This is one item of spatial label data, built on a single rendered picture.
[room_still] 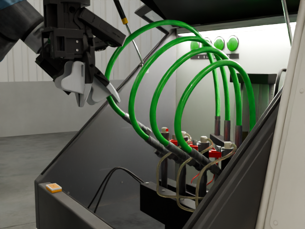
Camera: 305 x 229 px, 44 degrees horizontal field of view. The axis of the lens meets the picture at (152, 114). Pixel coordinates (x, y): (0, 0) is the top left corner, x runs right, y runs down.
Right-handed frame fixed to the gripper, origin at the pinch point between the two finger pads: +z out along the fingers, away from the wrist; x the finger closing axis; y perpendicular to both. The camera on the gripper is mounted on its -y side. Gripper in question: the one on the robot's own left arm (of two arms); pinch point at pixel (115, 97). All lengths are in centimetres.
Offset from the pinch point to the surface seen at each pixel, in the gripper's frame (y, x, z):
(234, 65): -17.4, 21.5, 12.2
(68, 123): -96, -666, 34
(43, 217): 33.7, -31.3, 11.7
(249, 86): -17.9, 19.3, 18.6
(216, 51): -21.1, 14.1, 8.8
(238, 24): -43.0, -2.2, 12.4
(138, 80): -4.0, 8.6, 0.3
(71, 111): -117, -661, 21
